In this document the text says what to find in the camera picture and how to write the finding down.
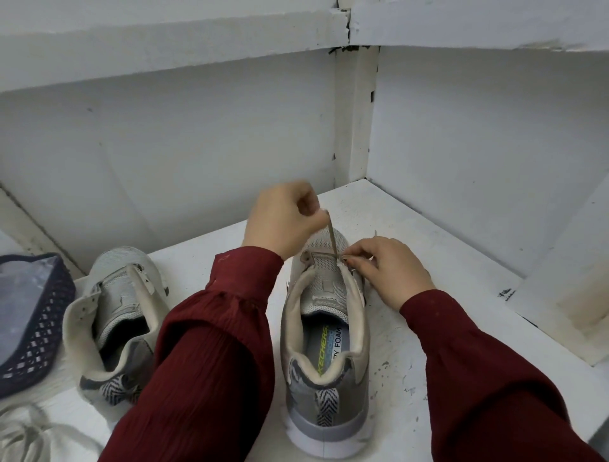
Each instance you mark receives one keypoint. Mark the person's right hand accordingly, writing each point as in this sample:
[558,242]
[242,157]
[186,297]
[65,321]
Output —
[395,271]

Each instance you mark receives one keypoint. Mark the person's left hand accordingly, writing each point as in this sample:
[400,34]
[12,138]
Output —
[281,219]

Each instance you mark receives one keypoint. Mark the grey shoelace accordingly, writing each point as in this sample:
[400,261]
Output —
[28,419]
[332,238]

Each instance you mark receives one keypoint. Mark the grey mesh shoe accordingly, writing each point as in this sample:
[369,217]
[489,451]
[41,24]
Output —
[328,400]
[114,324]

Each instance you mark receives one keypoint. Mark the clear plastic bag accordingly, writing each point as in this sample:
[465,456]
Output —
[24,305]

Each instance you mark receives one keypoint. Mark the person's left forearm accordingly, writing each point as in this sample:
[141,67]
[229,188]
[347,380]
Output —
[195,371]

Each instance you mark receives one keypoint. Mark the person's right forearm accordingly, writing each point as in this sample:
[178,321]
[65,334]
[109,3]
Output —
[485,390]

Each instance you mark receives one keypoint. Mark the dark plastic lattice basket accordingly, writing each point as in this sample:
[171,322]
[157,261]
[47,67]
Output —
[43,352]

